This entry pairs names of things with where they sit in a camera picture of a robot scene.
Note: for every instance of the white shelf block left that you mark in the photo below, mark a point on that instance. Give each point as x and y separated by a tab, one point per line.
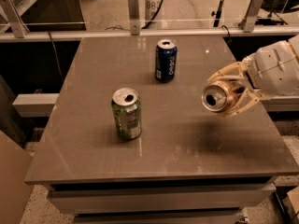
36	105

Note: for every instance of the grey table with drawers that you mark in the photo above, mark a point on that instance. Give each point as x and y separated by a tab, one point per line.
188	166

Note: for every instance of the black stand with knob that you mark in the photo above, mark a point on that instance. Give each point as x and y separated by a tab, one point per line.
217	14

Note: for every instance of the middle metal bracket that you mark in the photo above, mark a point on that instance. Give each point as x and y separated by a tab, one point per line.
133	6

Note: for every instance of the green soda can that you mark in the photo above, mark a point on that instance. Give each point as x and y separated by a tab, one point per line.
126	108

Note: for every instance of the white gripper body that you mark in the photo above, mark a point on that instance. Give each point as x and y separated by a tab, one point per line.
271	69

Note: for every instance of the metal bracket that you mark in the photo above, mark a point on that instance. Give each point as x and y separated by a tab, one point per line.
249	20
13	18
133	6

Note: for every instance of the orange soda can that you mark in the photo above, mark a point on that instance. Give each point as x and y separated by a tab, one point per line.
220	96

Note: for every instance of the white cylinder with number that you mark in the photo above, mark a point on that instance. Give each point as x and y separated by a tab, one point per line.
153	2

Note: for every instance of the blue Pepsi can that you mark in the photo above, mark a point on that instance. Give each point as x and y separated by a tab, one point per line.
165	60

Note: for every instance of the horizontal aluminium rail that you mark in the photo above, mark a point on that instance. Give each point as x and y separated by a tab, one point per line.
77	35

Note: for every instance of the right metal bracket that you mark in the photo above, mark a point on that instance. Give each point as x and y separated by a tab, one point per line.
249	20

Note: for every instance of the left metal bracket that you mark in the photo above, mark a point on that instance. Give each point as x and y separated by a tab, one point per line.
13	18

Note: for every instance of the brown panel lower left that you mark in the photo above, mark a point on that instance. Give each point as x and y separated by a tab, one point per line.
14	193

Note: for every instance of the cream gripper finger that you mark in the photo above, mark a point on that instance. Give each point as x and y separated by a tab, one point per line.
233	72
248	99

